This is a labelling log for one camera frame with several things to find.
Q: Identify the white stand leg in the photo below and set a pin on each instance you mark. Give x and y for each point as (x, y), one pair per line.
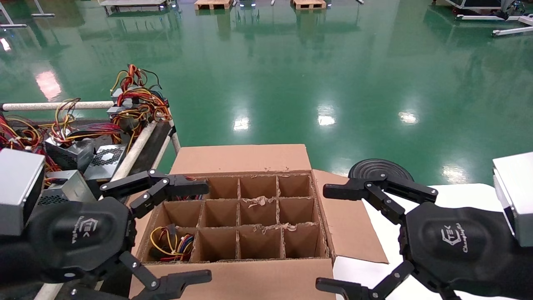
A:
(512, 31)

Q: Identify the white stand frame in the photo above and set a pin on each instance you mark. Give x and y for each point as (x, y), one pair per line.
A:
(479, 17)

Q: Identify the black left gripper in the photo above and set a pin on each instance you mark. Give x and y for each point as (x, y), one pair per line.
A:
(79, 237)

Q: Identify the cardboard cell divider grid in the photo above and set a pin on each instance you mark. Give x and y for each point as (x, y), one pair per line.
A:
(260, 202)

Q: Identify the silver power supply round grille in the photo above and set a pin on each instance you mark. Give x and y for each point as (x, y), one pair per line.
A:
(68, 183)

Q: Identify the white pipe frame cart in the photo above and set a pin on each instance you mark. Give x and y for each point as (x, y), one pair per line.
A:
(41, 106)

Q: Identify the black round ribbed disc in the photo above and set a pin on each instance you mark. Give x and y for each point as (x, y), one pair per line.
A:
(379, 166)

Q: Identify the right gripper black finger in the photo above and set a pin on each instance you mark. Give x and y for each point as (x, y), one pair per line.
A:
(345, 189)
(341, 289)

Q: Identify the robot base with blue lights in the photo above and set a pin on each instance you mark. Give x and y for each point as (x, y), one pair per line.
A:
(247, 3)

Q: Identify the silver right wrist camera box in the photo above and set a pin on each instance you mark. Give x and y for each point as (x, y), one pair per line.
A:
(516, 196)

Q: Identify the power supply with hexagonal grille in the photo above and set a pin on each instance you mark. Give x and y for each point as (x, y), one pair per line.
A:
(106, 158)

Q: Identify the wooden pallet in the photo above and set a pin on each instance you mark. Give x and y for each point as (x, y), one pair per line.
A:
(213, 4)
(309, 4)

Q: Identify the grey metal table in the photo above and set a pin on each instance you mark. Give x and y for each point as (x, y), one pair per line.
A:
(133, 2)

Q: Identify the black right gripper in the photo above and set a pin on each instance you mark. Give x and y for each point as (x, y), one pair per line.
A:
(458, 246)

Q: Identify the white stand foot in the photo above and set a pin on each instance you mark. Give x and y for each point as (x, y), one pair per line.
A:
(12, 26)
(43, 15)

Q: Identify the dark machine on wheels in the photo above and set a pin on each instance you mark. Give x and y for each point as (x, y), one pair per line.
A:
(479, 4)

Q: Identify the dark mesh-sided power supply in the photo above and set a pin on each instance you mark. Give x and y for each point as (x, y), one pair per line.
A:
(68, 154)

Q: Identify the brown cardboard box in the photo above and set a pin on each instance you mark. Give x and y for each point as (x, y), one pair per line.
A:
(241, 160)

